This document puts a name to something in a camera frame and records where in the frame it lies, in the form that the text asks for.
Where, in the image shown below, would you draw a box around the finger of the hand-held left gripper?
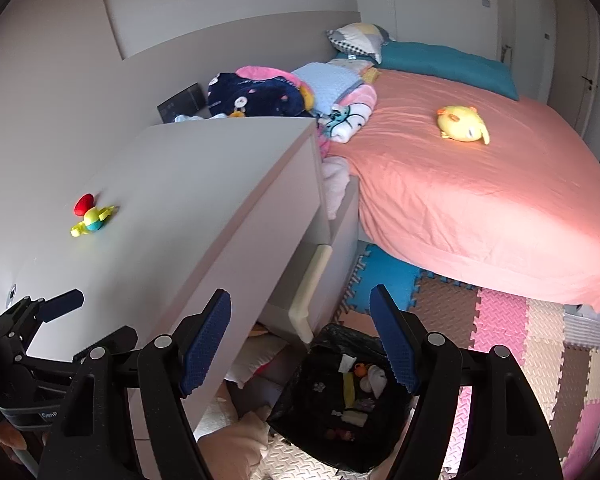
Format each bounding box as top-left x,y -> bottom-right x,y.
0,288 -> 85,357
14,326 -> 139,369

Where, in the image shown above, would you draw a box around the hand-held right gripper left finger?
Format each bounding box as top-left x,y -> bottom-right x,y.
39,288 -> 232,480

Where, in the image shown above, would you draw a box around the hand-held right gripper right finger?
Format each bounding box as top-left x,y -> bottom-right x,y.
369,284 -> 564,480

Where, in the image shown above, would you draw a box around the yellow snack packet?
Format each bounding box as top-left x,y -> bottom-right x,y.
342,371 -> 358,408

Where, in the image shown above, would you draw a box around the black trash bin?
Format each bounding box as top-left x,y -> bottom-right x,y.
267,322 -> 421,473

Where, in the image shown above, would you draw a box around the person's left hand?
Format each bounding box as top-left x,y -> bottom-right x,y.
0,422 -> 47,465

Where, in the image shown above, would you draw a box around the white crumpled tissue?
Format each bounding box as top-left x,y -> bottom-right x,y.
358,364 -> 388,397

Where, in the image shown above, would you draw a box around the pink white cloth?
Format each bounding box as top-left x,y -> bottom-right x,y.
225,330 -> 301,391

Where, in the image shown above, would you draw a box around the yellow green toy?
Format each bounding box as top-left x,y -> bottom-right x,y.
70,205 -> 117,238

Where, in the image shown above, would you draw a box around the person's leg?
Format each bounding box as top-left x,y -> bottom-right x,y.
197,410 -> 273,480

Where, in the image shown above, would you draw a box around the beige foam corner guard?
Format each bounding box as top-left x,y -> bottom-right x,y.
288,244 -> 335,345

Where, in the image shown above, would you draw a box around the coloured foam puzzle mat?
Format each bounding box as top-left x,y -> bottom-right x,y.
250,242 -> 600,480

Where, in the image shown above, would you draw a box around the grey dresser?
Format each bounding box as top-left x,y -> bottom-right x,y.
0,116 -> 361,480

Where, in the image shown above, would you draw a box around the bed with pink sheet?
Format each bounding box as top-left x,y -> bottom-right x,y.
325,67 -> 600,316

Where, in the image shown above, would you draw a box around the white fluffy blanket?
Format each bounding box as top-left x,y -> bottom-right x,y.
320,156 -> 353,221

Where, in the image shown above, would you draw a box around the white pink printed towel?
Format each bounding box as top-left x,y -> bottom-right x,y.
317,84 -> 378,143

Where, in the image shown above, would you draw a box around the yellow plush chick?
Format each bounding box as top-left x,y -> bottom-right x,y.
436,105 -> 491,146

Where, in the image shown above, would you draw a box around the black flat panel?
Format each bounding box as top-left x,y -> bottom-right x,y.
157,83 -> 208,124

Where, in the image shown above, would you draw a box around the navy printed blanket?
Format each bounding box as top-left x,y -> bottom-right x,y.
207,72 -> 311,120

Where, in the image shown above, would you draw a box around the light blue blanket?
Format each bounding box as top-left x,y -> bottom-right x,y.
292,61 -> 366,113

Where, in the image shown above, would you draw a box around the pink blanket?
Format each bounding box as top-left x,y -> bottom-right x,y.
235,65 -> 306,91

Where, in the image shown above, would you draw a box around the teal pillow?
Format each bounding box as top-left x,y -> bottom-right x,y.
377,41 -> 520,102

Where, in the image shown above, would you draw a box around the patterned checked pillow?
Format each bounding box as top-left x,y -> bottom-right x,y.
326,22 -> 396,63

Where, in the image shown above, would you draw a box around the white door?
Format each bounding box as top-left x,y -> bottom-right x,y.
550,0 -> 600,131

